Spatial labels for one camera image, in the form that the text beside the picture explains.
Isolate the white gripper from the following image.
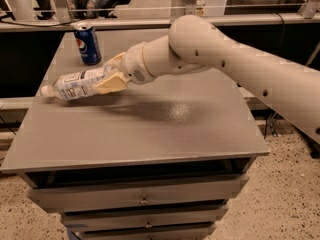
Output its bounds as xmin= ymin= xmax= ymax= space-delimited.
xmin=95 ymin=42 xmax=155 ymax=94

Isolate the clear plastic bottle white label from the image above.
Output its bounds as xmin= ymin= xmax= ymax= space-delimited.
xmin=41 ymin=66 xmax=114 ymax=100

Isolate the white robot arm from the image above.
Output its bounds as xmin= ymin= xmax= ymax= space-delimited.
xmin=106 ymin=15 xmax=320 ymax=142

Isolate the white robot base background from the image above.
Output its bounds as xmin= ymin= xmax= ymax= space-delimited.
xmin=5 ymin=0 xmax=37 ymax=21

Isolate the blue Pepsi can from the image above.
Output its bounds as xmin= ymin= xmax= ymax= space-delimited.
xmin=74 ymin=22 xmax=101 ymax=65

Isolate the grey drawer cabinet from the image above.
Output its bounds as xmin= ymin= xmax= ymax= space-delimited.
xmin=0 ymin=26 xmax=271 ymax=240

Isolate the top grey drawer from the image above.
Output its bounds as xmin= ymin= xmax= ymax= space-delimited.
xmin=29 ymin=174 xmax=249 ymax=213

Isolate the grey drawer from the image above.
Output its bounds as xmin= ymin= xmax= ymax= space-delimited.
xmin=29 ymin=174 xmax=249 ymax=213
xmin=81 ymin=223 xmax=216 ymax=240
xmin=63 ymin=204 xmax=228 ymax=232

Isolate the middle grey drawer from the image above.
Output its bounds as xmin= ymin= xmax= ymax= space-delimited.
xmin=63 ymin=204 xmax=228 ymax=232

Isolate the bottom grey drawer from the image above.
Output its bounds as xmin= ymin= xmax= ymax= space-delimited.
xmin=81 ymin=223 xmax=216 ymax=240

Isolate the metal railing frame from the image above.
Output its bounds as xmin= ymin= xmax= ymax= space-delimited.
xmin=1 ymin=0 xmax=319 ymax=29

